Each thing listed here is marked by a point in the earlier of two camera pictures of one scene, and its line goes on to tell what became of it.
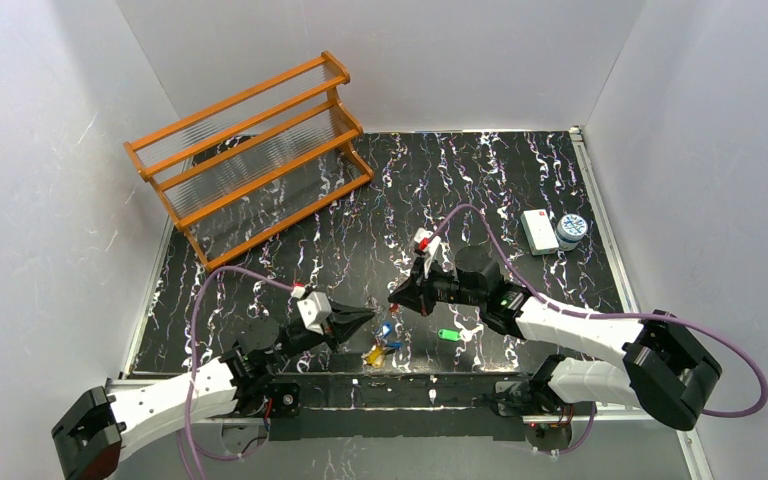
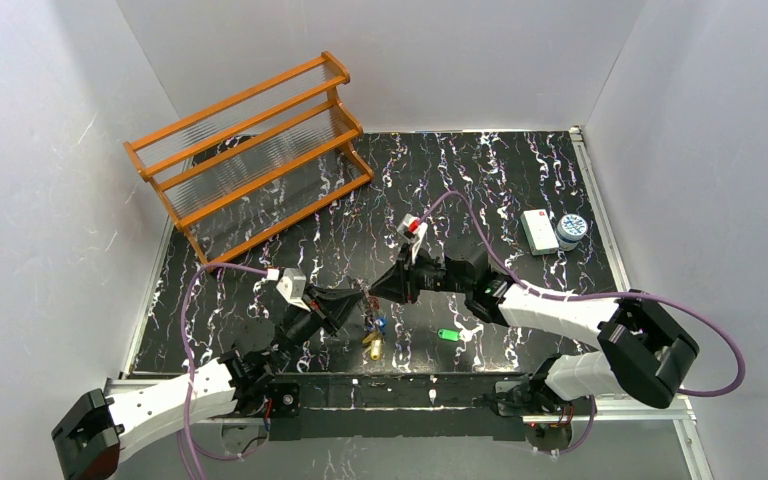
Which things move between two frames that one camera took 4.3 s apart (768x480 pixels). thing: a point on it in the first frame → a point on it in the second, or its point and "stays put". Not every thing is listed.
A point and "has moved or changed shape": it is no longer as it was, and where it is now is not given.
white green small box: x=539 y=231 stays put
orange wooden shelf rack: x=244 y=169 stays put
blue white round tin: x=570 y=229 stays put
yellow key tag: x=375 y=356 has moved or changed shape
